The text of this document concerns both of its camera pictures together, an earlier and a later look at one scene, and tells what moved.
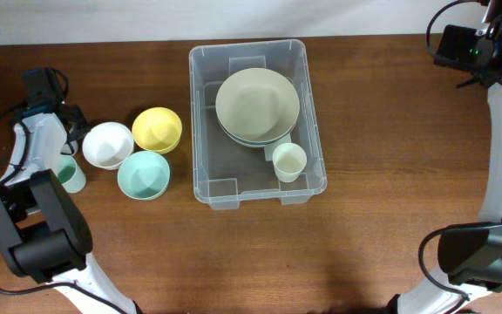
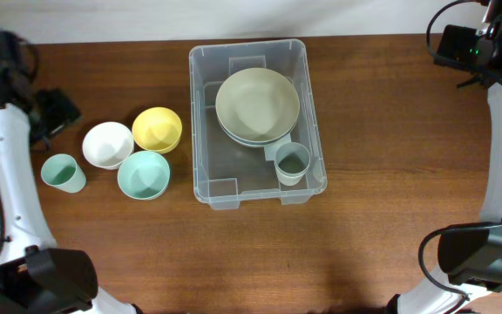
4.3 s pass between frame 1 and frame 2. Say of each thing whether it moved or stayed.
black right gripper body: stayed
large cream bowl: stayed
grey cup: moved
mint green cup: stayed
